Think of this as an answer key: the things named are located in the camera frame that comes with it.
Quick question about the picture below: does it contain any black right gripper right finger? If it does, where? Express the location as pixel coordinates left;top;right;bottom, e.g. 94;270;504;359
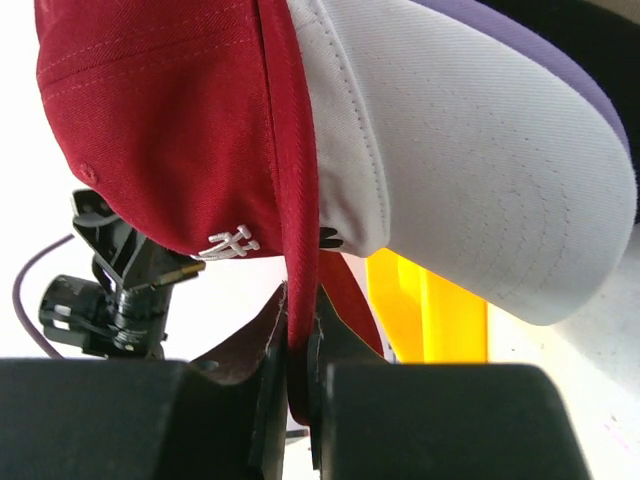
308;292;589;480

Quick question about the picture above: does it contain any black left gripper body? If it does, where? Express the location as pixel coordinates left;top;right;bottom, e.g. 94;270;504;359
71;189;205;318

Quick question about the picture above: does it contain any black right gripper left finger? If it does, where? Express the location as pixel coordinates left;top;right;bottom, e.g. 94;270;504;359
0;282;290;480

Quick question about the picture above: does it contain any red baseball cap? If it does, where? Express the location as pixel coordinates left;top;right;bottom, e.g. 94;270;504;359
34;1;385;425

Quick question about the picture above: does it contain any white baseball cap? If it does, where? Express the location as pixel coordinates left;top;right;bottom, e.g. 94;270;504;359
289;1;637;325

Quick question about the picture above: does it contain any purple baseball cap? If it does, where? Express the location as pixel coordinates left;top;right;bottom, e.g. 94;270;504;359
414;0;631;151

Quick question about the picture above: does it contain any black baseball cap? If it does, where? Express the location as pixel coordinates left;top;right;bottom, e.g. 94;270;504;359
474;0;640;221

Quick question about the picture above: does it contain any yellow plastic tray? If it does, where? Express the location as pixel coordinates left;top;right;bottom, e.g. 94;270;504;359
366;249;489;363

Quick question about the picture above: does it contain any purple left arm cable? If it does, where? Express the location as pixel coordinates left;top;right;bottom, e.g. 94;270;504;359
10;232;76;360

